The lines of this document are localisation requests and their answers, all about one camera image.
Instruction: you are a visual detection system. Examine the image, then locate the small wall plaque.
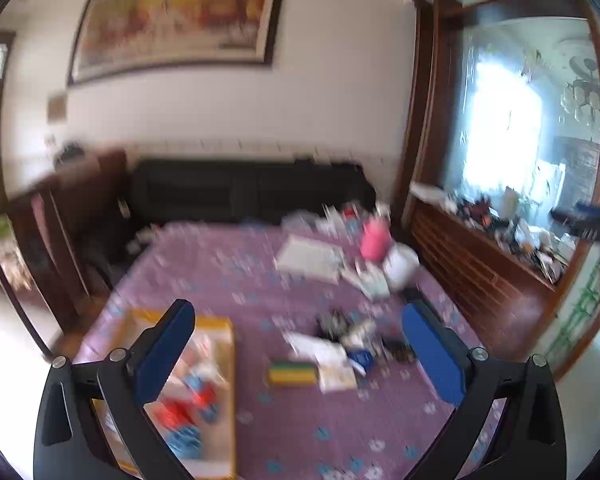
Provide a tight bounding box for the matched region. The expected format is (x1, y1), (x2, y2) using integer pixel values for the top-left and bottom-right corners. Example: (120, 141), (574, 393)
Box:
(46, 91), (69, 124)

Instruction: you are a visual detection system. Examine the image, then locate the wooden window frame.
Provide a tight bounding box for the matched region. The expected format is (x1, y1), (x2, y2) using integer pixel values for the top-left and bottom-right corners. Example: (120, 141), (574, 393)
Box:
(392, 0), (600, 381)

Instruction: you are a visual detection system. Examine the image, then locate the beige tissue pack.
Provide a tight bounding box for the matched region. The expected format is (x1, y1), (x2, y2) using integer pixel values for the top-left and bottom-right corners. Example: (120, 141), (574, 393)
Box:
(317, 364), (359, 394)

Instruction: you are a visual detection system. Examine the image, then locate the framed wall painting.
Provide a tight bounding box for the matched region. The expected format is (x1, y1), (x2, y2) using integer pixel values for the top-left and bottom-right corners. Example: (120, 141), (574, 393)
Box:
(66, 0), (289, 87)

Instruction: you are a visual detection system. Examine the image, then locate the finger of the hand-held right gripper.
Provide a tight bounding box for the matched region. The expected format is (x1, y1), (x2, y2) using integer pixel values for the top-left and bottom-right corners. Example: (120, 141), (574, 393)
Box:
(550, 202), (600, 227)

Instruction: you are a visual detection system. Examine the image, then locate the yellow cardboard box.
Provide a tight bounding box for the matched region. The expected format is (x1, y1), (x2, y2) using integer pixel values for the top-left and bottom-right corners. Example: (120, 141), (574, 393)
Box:
(87, 307), (237, 480)

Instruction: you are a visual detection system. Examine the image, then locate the black electric motor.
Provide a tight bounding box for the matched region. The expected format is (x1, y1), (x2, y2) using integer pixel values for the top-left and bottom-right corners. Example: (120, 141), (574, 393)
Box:
(316, 309), (352, 339)

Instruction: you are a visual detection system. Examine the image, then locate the white work glove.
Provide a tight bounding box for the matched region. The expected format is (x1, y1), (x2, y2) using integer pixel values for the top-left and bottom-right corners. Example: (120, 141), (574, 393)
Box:
(341, 264), (392, 302)

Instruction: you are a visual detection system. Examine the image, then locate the blue tissue pack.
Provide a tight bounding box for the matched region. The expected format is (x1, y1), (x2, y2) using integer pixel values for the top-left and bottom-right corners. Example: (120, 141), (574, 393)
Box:
(349, 349), (377, 377)

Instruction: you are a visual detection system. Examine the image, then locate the blue microfibre cloth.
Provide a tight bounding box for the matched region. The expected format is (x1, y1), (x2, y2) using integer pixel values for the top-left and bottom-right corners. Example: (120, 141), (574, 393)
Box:
(164, 374), (217, 462)

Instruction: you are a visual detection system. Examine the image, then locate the black sofa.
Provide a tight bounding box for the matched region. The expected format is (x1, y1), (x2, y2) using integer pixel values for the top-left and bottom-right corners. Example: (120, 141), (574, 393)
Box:
(126, 156), (377, 227)

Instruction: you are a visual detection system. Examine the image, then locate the pink bottle with knitted sleeve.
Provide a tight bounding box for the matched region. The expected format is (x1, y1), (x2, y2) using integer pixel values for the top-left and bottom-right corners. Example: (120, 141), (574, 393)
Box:
(359, 214), (390, 262)

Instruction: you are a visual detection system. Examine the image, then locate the dark wooden chair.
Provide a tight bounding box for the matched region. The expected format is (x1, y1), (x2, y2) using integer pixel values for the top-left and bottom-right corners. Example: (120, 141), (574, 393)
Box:
(7, 149), (132, 333)

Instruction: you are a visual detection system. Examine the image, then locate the purple floral tablecloth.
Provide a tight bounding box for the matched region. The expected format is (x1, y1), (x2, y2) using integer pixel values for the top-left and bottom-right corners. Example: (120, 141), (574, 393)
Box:
(72, 220), (511, 480)

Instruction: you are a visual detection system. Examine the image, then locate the white plastic bucket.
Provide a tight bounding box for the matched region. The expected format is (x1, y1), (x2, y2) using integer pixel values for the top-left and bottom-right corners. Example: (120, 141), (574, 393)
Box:
(381, 244), (422, 287)

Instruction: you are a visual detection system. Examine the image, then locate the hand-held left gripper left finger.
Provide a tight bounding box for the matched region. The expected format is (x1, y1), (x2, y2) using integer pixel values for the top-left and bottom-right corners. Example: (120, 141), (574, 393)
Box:
(32, 299), (197, 480)

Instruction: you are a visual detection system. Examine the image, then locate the black serrated packet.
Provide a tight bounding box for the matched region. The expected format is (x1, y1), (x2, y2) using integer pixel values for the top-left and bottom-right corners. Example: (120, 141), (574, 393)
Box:
(381, 339), (417, 365)

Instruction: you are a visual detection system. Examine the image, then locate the clear bag of coloured tubing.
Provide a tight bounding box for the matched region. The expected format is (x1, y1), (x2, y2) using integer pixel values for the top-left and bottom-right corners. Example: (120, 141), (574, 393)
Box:
(266, 359), (319, 389)

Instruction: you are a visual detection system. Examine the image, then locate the pile of windowsill clutter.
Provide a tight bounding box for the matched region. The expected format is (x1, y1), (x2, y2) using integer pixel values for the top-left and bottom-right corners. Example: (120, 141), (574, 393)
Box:
(442, 184), (578, 283)

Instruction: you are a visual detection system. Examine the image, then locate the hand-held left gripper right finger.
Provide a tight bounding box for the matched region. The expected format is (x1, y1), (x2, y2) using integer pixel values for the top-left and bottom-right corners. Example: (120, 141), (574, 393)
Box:
(401, 299), (567, 480)

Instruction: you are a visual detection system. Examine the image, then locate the stack of white papers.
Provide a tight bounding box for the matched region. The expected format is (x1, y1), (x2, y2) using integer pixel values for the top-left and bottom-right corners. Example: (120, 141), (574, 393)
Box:
(274, 234), (345, 285)

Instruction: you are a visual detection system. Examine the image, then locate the wooden slatted cabinet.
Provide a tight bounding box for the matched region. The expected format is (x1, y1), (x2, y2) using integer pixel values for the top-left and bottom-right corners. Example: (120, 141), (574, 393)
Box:
(407, 192), (558, 378)

